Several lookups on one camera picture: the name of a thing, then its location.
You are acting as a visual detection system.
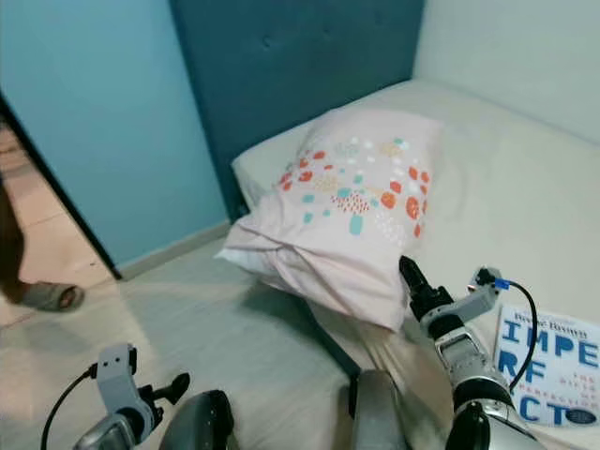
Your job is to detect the grey right robot leg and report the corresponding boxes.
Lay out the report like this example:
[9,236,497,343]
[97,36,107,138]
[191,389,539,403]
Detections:
[349,368,409,450]

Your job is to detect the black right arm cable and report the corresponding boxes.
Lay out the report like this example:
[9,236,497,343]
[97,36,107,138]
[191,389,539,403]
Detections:
[478,272,540,395]

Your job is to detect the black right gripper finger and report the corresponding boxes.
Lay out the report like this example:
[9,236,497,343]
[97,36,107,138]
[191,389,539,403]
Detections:
[398,255,432,293]

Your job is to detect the person's leg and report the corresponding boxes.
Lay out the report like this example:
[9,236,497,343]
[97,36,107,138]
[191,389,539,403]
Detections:
[0,183,31,306]

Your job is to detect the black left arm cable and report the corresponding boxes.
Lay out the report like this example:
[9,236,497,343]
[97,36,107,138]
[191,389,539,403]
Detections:
[42,366,99,450]

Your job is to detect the cream sheeted mattress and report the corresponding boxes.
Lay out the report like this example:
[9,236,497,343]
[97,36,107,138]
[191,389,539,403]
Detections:
[230,80,600,442]

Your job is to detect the pink dotted pillow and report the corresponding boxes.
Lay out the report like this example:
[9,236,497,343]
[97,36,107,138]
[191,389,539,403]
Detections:
[216,108,446,334]

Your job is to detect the white book blue letters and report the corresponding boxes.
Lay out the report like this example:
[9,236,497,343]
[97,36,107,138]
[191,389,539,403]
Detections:
[492,302,600,430]

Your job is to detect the teal padded headboard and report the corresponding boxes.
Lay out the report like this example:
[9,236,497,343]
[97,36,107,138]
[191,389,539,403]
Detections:
[169,0,425,221]

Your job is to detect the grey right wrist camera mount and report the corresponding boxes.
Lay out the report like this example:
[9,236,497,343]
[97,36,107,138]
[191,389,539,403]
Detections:
[450,267,507,329]

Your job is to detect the beige baseboard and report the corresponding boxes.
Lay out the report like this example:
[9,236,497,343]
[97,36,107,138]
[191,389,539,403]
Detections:
[117,220,233,280]

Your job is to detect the black door frame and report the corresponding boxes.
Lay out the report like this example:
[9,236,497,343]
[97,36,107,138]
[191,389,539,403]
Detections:
[0,92,125,282]

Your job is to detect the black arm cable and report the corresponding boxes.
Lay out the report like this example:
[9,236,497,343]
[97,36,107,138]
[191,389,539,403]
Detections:
[42,366,99,450]
[478,272,540,395]

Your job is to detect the black left robot leg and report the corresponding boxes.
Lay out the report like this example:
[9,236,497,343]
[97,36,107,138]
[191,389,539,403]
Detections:
[157,389,233,450]

